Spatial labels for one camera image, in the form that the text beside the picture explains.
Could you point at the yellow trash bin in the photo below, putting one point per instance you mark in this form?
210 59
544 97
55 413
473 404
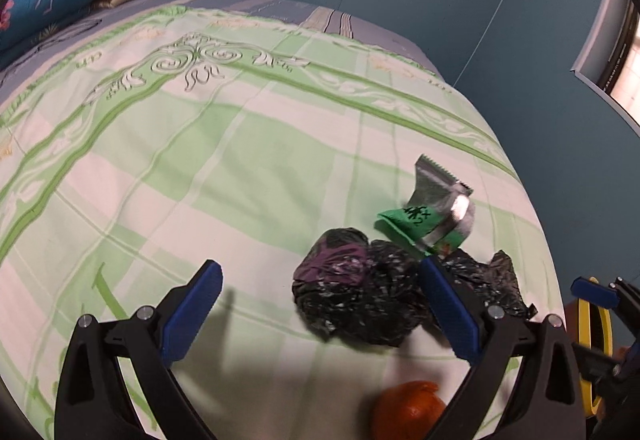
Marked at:
600 325

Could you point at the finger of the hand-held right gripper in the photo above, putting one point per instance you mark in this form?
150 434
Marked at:
600 365
592 292

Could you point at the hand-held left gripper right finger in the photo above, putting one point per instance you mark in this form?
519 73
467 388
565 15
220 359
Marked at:
450 315

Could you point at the black plastic bag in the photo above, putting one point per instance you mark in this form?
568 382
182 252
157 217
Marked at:
365 290

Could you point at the blue floral pillow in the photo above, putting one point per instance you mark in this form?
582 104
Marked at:
45 0

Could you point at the silver green snack wrapper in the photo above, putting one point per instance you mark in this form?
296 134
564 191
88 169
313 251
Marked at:
430 220

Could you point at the bed with striped sheet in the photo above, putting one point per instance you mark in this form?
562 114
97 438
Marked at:
280 5

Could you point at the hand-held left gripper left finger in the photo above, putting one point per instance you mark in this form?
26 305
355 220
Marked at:
195 310

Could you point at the orange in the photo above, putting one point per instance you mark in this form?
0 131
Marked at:
410 410

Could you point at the green patterned blanket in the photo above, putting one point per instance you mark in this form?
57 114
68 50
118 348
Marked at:
200 145

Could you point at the window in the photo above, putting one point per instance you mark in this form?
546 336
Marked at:
607 35

